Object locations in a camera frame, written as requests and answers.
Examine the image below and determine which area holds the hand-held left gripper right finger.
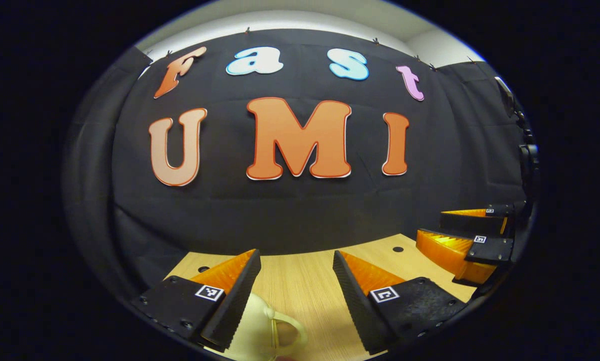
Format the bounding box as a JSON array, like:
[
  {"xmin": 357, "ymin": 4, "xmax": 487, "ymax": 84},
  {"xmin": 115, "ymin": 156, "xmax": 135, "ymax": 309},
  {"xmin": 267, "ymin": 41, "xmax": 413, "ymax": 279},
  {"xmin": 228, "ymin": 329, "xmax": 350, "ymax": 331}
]
[{"xmin": 332, "ymin": 250, "xmax": 468, "ymax": 355}]

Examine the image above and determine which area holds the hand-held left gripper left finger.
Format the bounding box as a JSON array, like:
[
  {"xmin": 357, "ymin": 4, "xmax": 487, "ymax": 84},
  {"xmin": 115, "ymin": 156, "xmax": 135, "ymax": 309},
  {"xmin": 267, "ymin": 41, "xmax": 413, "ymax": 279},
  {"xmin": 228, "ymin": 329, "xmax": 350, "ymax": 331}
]
[{"xmin": 131, "ymin": 249, "xmax": 262, "ymax": 353}]

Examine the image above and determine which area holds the small cream suitcase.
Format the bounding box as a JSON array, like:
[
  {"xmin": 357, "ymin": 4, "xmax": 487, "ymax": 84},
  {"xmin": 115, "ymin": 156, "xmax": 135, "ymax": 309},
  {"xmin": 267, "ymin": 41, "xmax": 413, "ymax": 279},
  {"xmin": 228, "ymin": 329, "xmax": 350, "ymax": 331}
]
[{"xmin": 217, "ymin": 292, "xmax": 308, "ymax": 361}]

